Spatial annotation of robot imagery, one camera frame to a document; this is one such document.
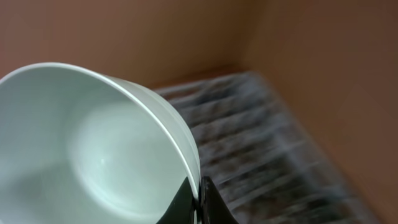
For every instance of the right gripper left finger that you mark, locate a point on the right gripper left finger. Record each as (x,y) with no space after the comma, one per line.
(181,209)

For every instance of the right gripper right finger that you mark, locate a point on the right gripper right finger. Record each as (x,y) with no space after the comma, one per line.
(212,206)

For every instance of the mint green bowl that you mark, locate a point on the mint green bowl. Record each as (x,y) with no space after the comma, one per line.
(81,147)

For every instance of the grey dishwasher rack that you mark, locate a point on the grey dishwasher rack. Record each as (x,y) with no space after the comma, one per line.
(264,166)

